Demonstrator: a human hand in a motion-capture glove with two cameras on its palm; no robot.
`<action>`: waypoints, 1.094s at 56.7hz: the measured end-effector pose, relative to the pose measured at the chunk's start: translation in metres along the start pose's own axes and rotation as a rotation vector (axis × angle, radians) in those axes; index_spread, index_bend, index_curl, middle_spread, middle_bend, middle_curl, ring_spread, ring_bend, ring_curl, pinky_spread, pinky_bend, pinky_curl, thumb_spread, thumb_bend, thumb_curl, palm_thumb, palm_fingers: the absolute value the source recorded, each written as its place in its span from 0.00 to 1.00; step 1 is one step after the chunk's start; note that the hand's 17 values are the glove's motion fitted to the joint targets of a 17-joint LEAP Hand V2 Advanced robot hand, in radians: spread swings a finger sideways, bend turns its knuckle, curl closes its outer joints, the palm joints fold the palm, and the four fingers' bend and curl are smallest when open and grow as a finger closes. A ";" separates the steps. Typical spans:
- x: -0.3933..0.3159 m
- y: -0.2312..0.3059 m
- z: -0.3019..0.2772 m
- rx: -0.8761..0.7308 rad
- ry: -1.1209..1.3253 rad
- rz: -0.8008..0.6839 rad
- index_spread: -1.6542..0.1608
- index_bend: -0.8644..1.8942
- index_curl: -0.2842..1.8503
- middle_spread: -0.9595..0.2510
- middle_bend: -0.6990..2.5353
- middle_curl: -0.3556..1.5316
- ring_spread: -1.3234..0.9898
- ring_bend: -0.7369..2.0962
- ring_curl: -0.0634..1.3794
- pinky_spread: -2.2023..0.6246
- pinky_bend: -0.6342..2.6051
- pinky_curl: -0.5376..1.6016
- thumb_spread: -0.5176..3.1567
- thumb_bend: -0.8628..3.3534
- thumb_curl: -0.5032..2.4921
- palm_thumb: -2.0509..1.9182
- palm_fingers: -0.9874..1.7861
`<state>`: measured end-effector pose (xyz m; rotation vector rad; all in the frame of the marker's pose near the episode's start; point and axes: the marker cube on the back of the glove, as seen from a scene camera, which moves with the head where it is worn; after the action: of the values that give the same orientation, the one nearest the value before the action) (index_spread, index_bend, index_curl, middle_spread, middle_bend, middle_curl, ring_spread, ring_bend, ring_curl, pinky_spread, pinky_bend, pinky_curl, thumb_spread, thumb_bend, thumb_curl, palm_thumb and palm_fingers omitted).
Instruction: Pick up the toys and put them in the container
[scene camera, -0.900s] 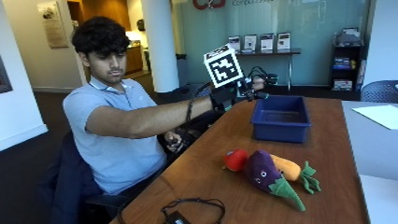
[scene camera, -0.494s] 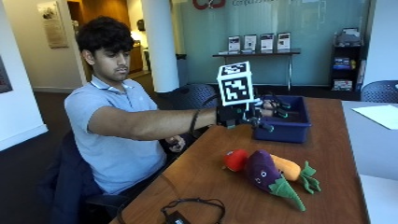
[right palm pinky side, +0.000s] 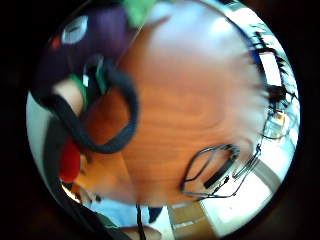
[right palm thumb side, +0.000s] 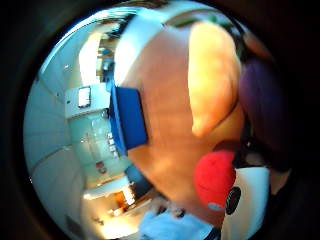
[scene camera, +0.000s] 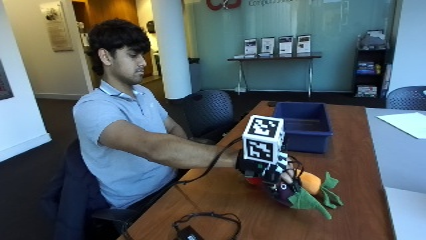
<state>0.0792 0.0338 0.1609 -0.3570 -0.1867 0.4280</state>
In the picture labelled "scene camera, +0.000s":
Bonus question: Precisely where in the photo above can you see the black glove cable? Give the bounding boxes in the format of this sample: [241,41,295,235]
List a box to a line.
[175,137,245,185]

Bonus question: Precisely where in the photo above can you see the red plush toy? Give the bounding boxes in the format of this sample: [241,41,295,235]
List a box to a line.
[245,176,266,187]

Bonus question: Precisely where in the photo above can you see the dark blue jacket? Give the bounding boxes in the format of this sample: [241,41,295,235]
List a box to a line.
[40,139,111,240]

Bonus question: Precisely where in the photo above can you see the white cube with black markers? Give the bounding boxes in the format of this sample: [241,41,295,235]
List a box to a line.
[241,114,286,166]

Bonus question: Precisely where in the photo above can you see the black looped cable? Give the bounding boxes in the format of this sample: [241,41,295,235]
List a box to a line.
[170,212,243,240]

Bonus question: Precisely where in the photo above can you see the narrow console table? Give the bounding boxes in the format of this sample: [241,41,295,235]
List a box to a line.
[226,52,323,98]

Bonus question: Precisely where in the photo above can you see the black power adapter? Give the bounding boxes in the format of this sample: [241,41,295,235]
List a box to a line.
[175,225,206,240]

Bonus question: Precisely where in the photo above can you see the grey pile of leaflets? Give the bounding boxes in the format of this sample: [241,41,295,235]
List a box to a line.
[358,29,387,51]

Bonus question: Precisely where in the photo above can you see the dark framed picture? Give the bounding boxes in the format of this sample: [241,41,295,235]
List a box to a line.
[0,59,14,101]

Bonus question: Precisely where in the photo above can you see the blue plastic bin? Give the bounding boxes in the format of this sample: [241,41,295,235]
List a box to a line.
[271,101,334,155]

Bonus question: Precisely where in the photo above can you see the beige wall poster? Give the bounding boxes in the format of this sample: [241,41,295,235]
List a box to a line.
[38,1,74,53]

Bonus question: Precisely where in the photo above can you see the purple eggplant plush toy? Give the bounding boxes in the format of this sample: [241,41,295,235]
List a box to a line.
[267,181,334,221]

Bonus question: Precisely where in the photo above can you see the blue stacked booklets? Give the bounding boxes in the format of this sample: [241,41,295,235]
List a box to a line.
[355,60,378,75]

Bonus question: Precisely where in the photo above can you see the white paper sheet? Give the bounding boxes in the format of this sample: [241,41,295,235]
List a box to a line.
[375,111,426,140]

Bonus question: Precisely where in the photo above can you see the black office chair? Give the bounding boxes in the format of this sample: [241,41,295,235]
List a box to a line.
[89,186,154,240]

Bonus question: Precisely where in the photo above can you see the white and green magazines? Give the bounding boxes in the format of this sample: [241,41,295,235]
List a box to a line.
[355,84,379,99]

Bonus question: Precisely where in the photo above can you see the the person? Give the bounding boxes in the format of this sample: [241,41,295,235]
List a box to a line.
[71,18,243,214]

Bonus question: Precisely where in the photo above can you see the orange carrot plush toy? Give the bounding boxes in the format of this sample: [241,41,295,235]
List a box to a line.
[296,171,346,210]

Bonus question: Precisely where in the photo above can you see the brochure in clear stand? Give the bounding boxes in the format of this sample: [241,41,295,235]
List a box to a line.
[259,36,277,56]
[295,33,312,55]
[242,37,259,56]
[277,35,295,56]

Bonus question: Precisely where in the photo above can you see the black mesh chair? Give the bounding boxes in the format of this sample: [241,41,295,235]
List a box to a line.
[384,85,426,111]
[179,88,237,143]

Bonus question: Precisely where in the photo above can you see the black shelf rack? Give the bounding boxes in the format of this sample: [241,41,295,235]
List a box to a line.
[351,29,392,100]

